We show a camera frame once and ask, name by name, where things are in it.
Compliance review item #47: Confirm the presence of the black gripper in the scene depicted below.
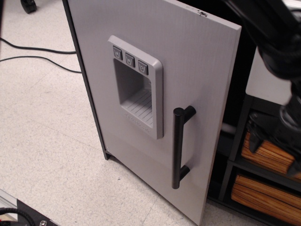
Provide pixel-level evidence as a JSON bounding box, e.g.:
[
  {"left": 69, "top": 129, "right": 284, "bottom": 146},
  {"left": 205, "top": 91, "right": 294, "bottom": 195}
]
[{"left": 247, "top": 96, "right": 301, "bottom": 174}]

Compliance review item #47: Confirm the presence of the black bar door handle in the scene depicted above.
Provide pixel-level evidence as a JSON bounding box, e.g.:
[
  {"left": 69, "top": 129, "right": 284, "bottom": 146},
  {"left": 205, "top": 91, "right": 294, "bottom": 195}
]
[{"left": 172, "top": 105, "right": 196, "bottom": 189}]

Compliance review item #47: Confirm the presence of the dark grey shelf unit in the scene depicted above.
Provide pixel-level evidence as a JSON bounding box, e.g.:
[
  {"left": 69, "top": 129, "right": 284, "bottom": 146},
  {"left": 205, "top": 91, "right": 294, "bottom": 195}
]
[{"left": 217, "top": 95, "right": 301, "bottom": 226}]

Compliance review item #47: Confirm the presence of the black caster wheel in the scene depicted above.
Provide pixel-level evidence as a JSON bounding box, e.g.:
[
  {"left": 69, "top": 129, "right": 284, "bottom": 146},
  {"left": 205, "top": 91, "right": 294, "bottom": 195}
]
[{"left": 20, "top": 0, "right": 37, "bottom": 14}]

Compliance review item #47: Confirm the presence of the grey toy fridge door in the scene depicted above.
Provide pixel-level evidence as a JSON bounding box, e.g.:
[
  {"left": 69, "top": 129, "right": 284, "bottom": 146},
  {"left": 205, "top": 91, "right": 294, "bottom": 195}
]
[{"left": 63, "top": 0, "right": 241, "bottom": 225}]

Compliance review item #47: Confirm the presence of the wooden striped bin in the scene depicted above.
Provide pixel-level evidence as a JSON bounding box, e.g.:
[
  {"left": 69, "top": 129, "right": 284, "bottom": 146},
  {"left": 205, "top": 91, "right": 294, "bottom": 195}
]
[
  {"left": 231, "top": 174, "right": 301, "bottom": 226},
  {"left": 241, "top": 132, "right": 294, "bottom": 174}
]

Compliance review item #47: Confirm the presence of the black floor cable upper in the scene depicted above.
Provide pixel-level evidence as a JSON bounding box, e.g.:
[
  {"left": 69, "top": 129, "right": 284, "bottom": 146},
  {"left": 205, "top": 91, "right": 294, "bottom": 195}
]
[{"left": 0, "top": 37, "right": 77, "bottom": 55}]

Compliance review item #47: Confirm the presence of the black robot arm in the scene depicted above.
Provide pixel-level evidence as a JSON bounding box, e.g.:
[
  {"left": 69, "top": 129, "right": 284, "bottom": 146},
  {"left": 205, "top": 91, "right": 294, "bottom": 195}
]
[{"left": 225, "top": 0, "right": 301, "bottom": 177}]

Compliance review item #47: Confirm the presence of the dark grey fridge cabinet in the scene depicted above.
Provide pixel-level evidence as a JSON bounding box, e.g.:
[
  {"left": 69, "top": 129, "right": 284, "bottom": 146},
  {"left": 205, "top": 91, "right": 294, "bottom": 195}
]
[{"left": 62, "top": 0, "right": 112, "bottom": 160}]

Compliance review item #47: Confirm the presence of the lower wooden striped bin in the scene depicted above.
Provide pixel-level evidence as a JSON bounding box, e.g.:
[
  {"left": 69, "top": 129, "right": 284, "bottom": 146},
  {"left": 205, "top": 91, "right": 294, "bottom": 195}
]
[{"left": 231, "top": 174, "right": 301, "bottom": 226}]

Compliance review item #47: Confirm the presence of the black floor cable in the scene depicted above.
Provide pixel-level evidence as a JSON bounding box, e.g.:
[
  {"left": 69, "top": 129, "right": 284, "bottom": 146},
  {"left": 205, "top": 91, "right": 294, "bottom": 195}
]
[
  {"left": 0, "top": 37, "right": 77, "bottom": 55},
  {"left": 0, "top": 56, "right": 82, "bottom": 73}
]

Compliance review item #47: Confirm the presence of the black floor cable lower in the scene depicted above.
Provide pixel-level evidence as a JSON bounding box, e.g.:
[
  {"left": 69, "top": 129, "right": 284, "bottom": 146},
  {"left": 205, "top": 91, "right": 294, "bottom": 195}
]
[{"left": 0, "top": 56, "right": 82, "bottom": 73}]

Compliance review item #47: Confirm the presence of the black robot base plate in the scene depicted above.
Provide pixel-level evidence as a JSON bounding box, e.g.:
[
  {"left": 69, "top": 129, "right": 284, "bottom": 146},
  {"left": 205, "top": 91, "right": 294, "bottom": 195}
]
[{"left": 0, "top": 188, "right": 59, "bottom": 226}]

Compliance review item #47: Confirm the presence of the upper wooden striped bin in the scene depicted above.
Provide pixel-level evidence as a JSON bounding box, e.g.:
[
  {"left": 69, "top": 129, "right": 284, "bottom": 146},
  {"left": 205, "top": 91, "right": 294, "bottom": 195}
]
[{"left": 241, "top": 132, "right": 294, "bottom": 174}]

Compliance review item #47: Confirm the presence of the white cabinet door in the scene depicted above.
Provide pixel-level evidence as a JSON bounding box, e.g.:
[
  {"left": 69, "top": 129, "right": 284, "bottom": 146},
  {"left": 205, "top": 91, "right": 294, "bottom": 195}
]
[{"left": 246, "top": 49, "right": 292, "bottom": 105}]

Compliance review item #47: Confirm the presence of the grey water dispenser panel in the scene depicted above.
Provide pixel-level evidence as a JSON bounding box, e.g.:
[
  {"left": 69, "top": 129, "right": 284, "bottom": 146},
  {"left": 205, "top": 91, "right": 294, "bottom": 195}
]
[{"left": 108, "top": 35, "right": 164, "bottom": 139}]

